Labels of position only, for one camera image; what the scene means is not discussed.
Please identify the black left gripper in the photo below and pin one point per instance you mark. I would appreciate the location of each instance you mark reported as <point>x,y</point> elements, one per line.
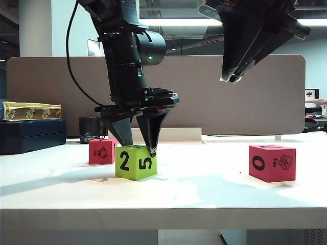
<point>143,102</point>

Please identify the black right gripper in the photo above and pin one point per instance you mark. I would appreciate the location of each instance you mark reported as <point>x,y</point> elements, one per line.
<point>263,11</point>

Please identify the green foam block number 2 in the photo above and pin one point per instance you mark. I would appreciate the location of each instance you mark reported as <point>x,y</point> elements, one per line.
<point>132,173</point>

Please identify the pink foam block number 1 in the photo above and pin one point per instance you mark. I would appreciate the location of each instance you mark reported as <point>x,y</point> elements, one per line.
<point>102,159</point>

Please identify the pink foam block number 0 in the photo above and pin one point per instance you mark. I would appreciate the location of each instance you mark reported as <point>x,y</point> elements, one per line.
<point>268,168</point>

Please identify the bare forearm of bystander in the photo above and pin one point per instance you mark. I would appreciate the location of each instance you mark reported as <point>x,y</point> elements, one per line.
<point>316,101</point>

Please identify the red led ceiling sign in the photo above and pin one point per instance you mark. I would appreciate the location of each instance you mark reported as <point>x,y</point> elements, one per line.
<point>210,42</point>

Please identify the black mug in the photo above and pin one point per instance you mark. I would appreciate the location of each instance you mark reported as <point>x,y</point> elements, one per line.
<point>88,127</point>

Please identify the brown fabric desk divider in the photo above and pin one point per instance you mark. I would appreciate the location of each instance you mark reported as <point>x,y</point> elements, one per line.
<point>191,107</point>

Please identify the small white desk figurine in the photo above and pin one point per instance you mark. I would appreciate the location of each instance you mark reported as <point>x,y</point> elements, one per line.
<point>324,109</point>

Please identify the black round tray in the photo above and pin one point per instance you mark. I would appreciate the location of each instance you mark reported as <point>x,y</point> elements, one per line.
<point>310,126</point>

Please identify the dark blue hard case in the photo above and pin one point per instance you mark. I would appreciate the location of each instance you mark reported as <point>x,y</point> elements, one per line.
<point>30,136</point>

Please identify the yellow patterned flat box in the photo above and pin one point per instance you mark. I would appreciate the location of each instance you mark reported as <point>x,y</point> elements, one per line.
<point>30,106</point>

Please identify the grey perforated cabinet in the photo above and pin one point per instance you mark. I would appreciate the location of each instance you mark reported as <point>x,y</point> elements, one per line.
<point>314,237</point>

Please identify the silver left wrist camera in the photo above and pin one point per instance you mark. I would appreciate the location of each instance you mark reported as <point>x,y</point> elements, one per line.
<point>175,98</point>

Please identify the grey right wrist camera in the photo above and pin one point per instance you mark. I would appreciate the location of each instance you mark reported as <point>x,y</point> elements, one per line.
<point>208,11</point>

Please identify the white divider foot bracket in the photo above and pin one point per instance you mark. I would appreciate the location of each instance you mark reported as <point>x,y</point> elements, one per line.
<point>277,137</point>

